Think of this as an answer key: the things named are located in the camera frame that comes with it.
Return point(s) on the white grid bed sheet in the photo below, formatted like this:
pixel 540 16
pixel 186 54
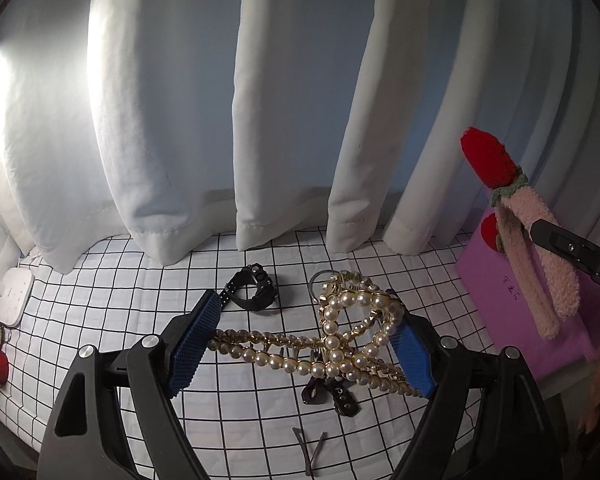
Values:
pixel 243 413

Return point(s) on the pink fuzzy strawberry headband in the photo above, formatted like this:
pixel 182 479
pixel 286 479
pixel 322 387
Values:
pixel 548 283

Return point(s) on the white curtain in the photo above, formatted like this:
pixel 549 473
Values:
pixel 173 120

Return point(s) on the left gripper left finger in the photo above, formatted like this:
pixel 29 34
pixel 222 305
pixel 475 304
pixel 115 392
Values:
pixel 85 436

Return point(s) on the black wrist watch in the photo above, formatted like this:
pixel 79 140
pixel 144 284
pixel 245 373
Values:
pixel 251 289

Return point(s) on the white charger box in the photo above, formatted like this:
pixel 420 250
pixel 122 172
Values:
pixel 17 285

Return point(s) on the black hair clip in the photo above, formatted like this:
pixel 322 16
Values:
pixel 319 389

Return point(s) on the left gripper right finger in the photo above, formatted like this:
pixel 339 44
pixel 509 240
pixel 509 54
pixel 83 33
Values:
pixel 514 437

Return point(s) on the plain silver bangle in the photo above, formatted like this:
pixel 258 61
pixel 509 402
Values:
pixel 323 283

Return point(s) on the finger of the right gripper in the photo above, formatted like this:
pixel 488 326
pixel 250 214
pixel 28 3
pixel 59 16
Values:
pixel 582 253

